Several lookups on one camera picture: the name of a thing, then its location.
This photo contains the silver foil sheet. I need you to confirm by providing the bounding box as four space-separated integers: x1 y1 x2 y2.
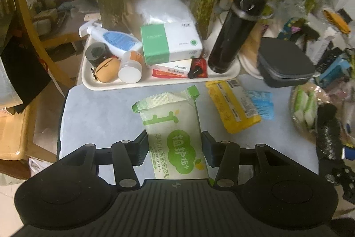
0 56 24 110

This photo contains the blue wipes packet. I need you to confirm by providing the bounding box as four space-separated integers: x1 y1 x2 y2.
244 90 275 121

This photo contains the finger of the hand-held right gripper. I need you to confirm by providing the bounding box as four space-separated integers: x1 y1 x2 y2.
326 165 355 201

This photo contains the black carton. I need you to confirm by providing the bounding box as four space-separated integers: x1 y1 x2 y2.
316 47 344 74

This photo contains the black garment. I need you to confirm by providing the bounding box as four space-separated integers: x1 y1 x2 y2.
0 37 53 115

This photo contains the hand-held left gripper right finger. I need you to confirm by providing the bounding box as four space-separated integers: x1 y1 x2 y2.
201 131 292 189

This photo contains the white orange pill bottle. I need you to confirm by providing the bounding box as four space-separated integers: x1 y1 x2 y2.
118 50 144 84

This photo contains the black tape roll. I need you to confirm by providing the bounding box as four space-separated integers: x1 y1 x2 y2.
85 42 111 68

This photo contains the white spray bottle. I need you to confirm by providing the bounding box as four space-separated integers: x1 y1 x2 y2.
79 21 143 56

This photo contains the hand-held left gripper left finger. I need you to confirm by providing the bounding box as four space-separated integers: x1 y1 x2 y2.
57 129 150 189

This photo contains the bag of green wipes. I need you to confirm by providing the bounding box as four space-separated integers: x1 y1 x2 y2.
290 84 325 133

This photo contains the brown egg-shaped case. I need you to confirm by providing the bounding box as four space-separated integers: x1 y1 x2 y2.
93 57 122 83

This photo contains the white wrapped package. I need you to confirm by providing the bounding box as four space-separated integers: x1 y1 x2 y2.
130 0 195 25

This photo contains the red black sachet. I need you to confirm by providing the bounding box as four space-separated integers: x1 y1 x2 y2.
187 57 208 79

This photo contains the blue carton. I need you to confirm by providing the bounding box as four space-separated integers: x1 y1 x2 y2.
319 58 353 85

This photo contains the red white flat box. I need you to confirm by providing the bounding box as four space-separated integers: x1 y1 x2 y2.
151 59 195 78

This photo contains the grey zip case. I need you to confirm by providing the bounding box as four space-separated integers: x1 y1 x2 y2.
257 38 317 88

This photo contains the white tray under case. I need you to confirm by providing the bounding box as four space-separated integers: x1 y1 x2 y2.
239 54 267 80

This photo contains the green white tissue box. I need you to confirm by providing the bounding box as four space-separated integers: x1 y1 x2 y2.
140 23 203 65

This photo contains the yellow wipes packet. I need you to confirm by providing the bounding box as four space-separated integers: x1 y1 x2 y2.
205 80 262 134

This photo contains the cluttered wooden side table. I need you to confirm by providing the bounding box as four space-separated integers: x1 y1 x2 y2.
28 0 92 65

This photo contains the white plastic tray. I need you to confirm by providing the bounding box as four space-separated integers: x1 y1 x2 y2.
82 32 241 91

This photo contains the green white soap packet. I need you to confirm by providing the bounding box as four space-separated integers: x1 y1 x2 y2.
131 86 214 180

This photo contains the wooden chair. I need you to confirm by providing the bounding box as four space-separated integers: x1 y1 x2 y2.
0 0 73 168

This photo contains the black thermos bottle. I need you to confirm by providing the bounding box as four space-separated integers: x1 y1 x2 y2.
207 0 265 74

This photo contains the orange yellow bag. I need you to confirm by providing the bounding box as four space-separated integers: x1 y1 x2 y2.
323 10 351 33

